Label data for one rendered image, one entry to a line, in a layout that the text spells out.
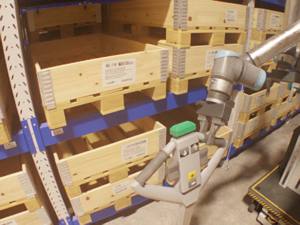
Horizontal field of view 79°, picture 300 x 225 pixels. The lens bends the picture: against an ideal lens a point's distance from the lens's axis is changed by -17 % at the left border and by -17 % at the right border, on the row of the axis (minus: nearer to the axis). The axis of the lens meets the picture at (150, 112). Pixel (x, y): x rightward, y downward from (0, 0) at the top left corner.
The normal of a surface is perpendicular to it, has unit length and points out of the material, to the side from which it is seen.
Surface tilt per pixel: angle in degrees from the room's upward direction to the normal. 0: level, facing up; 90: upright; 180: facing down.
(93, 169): 90
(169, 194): 68
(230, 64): 61
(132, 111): 90
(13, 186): 90
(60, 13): 90
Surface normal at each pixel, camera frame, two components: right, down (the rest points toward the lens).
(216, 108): -0.81, -0.25
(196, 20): 0.53, 0.39
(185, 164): 0.51, 0.13
